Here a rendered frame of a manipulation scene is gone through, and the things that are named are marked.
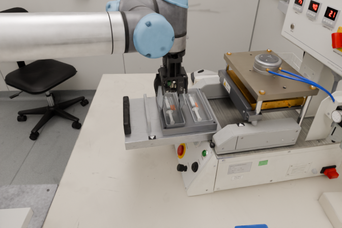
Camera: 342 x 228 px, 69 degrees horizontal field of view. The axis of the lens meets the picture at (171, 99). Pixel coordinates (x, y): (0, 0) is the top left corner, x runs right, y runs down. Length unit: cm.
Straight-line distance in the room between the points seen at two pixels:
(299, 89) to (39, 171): 183
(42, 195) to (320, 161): 92
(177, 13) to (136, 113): 37
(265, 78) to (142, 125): 40
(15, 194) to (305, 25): 108
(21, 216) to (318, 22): 103
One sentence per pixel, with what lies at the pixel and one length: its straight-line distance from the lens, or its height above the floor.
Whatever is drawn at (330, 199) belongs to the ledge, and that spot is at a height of 80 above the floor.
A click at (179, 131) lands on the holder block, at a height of 98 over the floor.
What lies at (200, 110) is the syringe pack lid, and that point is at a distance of 78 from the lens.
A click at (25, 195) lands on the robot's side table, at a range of 100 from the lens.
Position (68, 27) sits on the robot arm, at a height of 135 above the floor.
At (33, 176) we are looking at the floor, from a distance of 211.
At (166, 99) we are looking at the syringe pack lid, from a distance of 82.
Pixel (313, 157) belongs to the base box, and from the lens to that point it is 94.
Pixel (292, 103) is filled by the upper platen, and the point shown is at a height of 105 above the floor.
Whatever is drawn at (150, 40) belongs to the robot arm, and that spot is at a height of 132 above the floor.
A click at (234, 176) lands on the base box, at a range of 85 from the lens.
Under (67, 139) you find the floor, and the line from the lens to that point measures 229.
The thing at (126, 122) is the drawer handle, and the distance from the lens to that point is 73.
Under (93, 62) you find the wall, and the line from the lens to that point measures 251.
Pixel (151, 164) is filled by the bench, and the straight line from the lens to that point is 96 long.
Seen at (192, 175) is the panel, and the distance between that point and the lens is 85.
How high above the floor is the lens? 148
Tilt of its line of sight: 35 degrees down
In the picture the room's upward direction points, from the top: straight up
